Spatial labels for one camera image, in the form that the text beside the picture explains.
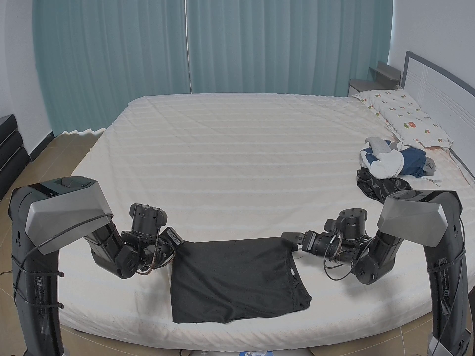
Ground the white printed pillow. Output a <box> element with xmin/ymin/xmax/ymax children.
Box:
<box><xmin>351</xmin><ymin>89</ymin><xmax>455</xmax><ymax>148</ymax></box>

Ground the black T-shirt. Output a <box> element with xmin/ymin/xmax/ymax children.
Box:
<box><xmin>170</xmin><ymin>237</ymin><xmax>312</xmax><ymax>325</ymax></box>

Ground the black chest of drawers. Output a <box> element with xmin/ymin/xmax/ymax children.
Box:
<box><xmin>0</xmin><ymin>114</ymin><xmax>29</xmax><ymax>201</ymax></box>

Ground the blue-green curtain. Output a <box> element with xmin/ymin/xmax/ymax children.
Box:
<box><xmin>33</xmin><ymin>0</ymin><xmax>191</xmax><ymax>134</ymax></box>
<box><xmin>184</xmin><ymin>0</ymin><xmax>394</xmax><ymax>97</ymax></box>

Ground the black shiny garment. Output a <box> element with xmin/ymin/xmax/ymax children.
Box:
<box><xmin>356</xmin><ymin>168</ymin><xmax>413</xmax><ymax>205</ymax></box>

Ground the grey bedside table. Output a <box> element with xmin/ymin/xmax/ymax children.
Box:
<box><xmin>349</xmin><ymin>60</ymin><xmax>402</xmax><ymax>97</ymax></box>

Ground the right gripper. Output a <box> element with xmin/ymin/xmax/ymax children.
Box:
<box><xmin>281</xmin><ymin>230</ymin><xmax>334</xmax><ymax>254</ymax></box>

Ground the pile of clothes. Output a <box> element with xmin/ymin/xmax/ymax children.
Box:
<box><xmin>358</xmin><ymin>137</ymin><xmax>443</xmax><ymax>187</ymax></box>

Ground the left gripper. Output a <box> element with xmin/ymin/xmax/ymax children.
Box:
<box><xmin>156</xmin><ymin>227</ymin><xmax>184</xmax><ymax>268</ymax></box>

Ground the bed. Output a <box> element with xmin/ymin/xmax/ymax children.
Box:
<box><xmin>57</xmin><ymin>50</ymin><xmax>475</xmax><ymax>351</ymax></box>

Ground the black cable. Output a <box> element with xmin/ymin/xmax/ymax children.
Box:
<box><xmin>11</xmin><ymin>214</ymin><xmax>114</xmax><ymax>288</ymax></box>

